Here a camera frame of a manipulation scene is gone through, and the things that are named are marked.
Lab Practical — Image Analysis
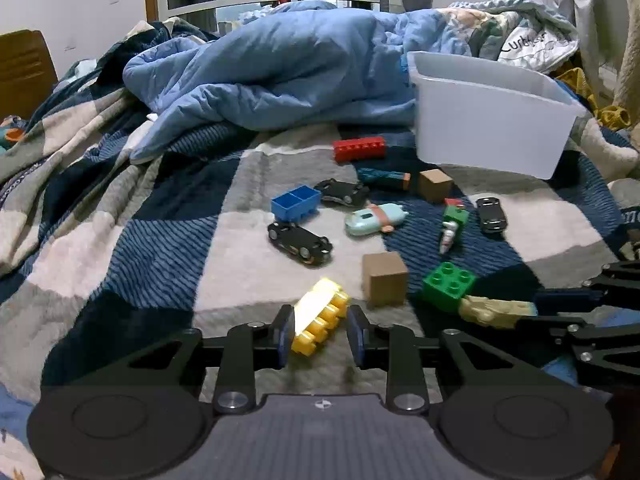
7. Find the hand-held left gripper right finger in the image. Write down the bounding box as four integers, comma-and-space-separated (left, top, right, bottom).
346, 304, 545, 413

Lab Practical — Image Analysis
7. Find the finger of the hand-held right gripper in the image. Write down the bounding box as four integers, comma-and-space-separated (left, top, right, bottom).
532, 261, 640, 316
515, 310, 640, 396

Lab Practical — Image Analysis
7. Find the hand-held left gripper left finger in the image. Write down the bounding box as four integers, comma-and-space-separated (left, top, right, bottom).
100, 304, 297, 415

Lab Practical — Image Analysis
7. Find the yellow toy brick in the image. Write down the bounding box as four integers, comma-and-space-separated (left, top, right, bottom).
291, 278, 351, 356

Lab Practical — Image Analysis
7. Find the beige toy figure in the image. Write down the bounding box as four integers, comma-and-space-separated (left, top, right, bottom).
459, 295, 538, 331

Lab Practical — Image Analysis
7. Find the teal and orange toy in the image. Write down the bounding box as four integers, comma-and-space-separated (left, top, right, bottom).
357, 167, 412, 192

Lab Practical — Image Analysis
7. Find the white plastic container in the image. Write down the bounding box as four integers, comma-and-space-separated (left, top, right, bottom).
407, 51, 586, 181

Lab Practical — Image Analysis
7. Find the brown wooden cube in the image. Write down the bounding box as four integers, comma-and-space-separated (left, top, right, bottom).
419, 169, 455, 204
362, 251, 410, 308

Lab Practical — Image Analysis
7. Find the black toy car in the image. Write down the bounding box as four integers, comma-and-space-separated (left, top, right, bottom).
476, 196, 508, 234
267, 221, 333, 267
314, 178, 371, 208

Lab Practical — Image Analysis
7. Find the green toy brick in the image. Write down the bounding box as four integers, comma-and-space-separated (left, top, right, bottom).
422, 261, 477, 313

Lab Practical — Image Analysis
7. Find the beige fluffy blanket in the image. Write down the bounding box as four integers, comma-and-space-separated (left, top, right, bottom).
570, 35, 640, 181

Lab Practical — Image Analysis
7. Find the plaid blue grey blanket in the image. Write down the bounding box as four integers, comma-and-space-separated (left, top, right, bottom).
0, 17, 640, 480

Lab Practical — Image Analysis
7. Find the red toy brick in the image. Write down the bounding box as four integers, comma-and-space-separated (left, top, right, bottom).
333, 136, 387, 163

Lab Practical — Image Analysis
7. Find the yellow garment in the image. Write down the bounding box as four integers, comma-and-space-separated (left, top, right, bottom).
555, 67, 633, 131

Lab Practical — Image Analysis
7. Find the printed white quilt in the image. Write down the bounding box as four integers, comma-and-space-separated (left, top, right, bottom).
435, 0, 581, 76

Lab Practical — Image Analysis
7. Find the blue quilt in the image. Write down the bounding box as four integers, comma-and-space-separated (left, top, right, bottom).
122, 1, 451, 163

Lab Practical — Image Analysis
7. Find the orange teal printed cloth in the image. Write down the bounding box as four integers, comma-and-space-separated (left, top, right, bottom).
0, 115, 25, 150

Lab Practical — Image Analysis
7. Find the wooden headboard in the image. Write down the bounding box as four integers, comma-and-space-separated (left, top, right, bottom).
0, 30, 58, 121

